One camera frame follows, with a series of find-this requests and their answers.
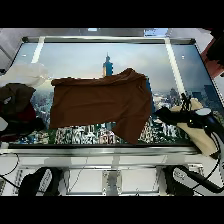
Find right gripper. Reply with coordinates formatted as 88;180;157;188
154;106;188;127

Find brown T-shirt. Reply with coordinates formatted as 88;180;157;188
49;67;154;145

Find beige garment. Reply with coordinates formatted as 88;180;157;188
169;97;222;157

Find dark red garment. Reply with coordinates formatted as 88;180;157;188
0;101;38;143

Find white garment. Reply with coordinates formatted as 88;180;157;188
0;62;50;89

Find black cable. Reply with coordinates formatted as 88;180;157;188
186;131;224;189
0;152;20;189

